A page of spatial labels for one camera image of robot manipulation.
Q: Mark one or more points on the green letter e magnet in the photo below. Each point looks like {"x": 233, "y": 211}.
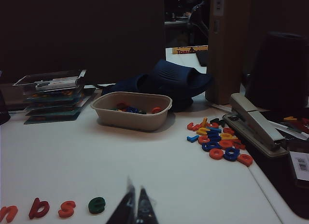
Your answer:
{"x": 96, "y": 205}

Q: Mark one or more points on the beige pulp bowl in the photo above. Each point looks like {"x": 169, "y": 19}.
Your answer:
{"x": 130, "y": 121}

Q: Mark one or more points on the dark green letter magnet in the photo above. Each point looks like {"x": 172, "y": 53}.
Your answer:
{"x": 217, "y": 122}

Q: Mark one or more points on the blue letter magnet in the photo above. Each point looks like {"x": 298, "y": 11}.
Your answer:
{"x": 132, "y": 109}
{"x": 213, "y": 135}
{"x": 230, "y": 155}
{"x": 210, "y": 146}
{"x": 192, "y": 138}

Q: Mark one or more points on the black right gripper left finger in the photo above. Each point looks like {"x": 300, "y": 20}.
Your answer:
{"x": 123, "y": 209}

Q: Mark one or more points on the orange letter n magnet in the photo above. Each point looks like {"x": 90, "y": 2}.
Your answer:
{"x": 9, "y": 213}

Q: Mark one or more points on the black office chair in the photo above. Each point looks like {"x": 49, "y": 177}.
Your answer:
{"x": 196, "y": 23}

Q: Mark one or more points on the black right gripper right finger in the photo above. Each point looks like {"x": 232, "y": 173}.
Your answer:
{"x": 146, "y": 212}

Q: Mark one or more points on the yellow Toblerone box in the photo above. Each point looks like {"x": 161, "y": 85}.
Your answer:
{"x": 186, "y": 51}

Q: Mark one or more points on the red letter b magnet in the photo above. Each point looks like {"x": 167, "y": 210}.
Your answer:
{"x": 38, "y": 210}

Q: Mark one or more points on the orange letter s magnet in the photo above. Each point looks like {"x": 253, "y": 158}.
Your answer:
{"x": 67, "y": 209}

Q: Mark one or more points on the brown desk partition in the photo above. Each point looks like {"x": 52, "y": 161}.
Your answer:
{"x": 72, "y": 28}

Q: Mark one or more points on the beige stapler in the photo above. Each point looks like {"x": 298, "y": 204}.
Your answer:
{"x": 256, "y": 122}

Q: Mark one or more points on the yellow-orange letter magnet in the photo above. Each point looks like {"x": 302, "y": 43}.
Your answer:
{"x": 204, "y": 122}

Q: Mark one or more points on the black flat tray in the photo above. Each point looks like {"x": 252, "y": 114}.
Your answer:
{"x": 277, "y": 175}

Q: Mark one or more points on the black cylinder container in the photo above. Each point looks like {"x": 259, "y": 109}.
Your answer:
{"x": 277, "y": 76}

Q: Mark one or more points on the letter magnet card pack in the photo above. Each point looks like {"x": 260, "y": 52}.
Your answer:
{"x": 48, "y": 103}
{"x": 48, "y": 119}
{"x": 53, "y": 111}
{"x": 48, "y": 97}

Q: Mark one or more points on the yellow letter magnet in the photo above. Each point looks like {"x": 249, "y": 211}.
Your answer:
{"x": 202, "y": 131}
{"x": 289, "y": 118}
{"x": 229, "y": 136}

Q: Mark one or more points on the white barcode label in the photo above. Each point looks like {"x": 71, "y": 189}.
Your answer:
{"x": 300, "y": 163}

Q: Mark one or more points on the tall cardboard box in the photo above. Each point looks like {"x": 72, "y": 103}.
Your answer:
{"x": 227, "y": 52}

